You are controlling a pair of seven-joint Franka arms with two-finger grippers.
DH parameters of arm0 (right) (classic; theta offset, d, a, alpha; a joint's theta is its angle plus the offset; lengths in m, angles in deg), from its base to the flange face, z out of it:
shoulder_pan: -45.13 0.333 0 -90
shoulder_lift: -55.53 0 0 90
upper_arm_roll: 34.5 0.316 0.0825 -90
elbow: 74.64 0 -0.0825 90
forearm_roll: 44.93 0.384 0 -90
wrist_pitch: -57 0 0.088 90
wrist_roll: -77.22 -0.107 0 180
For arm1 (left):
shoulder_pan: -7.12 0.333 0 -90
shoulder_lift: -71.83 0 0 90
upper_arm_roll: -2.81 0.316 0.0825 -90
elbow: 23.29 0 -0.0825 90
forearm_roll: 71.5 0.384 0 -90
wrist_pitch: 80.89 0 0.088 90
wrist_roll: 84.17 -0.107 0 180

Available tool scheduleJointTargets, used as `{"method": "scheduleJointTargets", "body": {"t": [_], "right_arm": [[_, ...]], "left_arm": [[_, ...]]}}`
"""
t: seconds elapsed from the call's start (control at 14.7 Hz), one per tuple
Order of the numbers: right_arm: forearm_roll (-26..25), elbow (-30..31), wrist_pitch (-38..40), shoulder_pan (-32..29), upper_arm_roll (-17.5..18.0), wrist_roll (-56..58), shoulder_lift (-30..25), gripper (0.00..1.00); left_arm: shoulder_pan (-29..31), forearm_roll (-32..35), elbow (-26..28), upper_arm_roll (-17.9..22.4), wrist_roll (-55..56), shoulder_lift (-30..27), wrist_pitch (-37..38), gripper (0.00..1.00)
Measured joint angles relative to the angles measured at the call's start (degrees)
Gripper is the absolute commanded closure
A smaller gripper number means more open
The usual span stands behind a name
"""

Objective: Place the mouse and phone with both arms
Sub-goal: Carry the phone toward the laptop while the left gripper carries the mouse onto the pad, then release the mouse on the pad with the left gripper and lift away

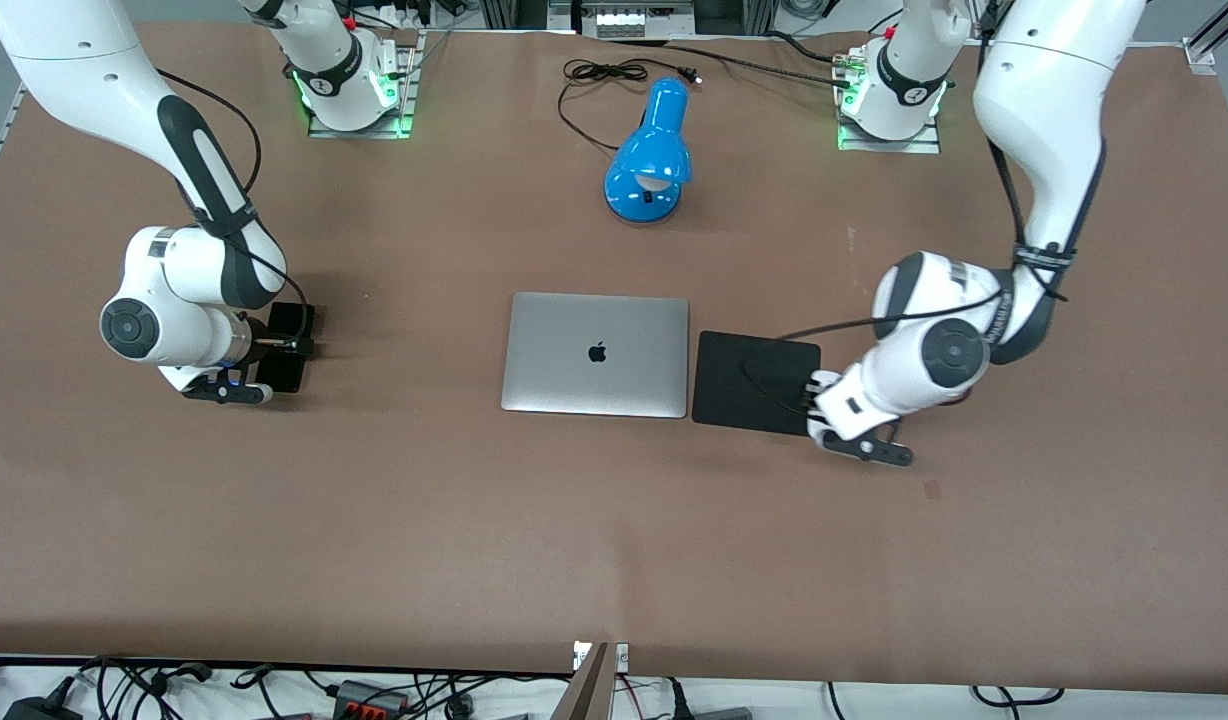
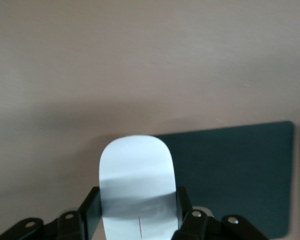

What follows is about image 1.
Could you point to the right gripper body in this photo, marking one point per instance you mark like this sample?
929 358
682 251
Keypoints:
261 345

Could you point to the black smartphone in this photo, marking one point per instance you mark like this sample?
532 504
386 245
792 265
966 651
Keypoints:
286 378

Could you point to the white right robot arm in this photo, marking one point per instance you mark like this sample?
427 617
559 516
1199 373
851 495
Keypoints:
74 60

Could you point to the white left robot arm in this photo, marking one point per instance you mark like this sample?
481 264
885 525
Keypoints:
1044 100

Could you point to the black mouse pad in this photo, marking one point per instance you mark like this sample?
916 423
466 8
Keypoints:
744 380

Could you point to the silver laptop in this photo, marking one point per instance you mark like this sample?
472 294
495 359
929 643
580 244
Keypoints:
596 380

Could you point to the blue desk lamp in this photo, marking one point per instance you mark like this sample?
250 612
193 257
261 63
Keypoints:
652 150

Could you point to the black power plug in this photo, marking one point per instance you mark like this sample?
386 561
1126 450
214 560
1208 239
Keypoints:
677 700

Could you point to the grey box with orange buttons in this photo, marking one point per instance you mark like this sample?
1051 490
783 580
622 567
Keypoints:
369 697

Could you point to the black power adapter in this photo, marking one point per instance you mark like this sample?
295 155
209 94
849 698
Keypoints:
39 707

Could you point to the white power strip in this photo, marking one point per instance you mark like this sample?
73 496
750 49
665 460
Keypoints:
619 22

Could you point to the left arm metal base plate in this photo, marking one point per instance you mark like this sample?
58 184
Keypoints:
929 142

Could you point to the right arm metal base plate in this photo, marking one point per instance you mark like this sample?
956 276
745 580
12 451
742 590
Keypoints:
406 95

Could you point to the grey post with metal bracket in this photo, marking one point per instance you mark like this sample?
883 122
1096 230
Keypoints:
589 690

